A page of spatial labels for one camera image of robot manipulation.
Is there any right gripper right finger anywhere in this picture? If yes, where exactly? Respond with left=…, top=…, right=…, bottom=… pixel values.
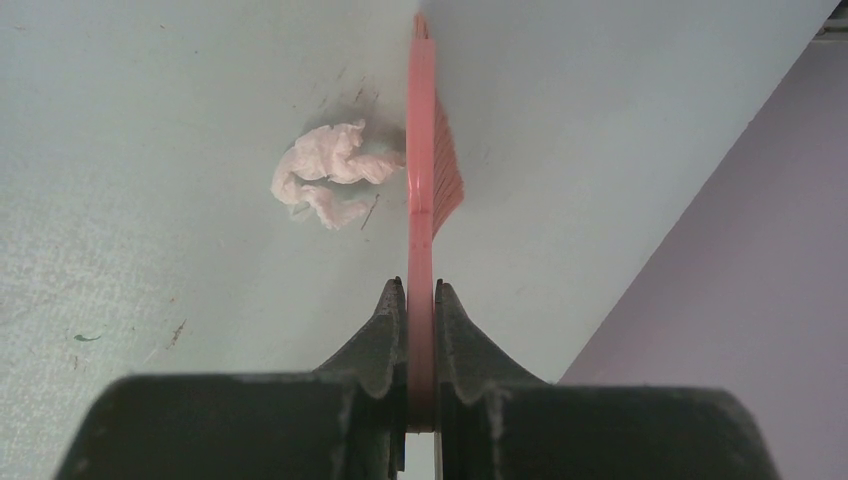
left=435, top=282, right=779, bottom=479

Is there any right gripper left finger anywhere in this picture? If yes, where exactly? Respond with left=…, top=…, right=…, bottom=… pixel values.
left=56, top=278, right=407, bottom=479

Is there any pink hand brush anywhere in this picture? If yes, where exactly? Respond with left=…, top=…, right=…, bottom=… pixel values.
left=406, top=12, right=464, bottom=433

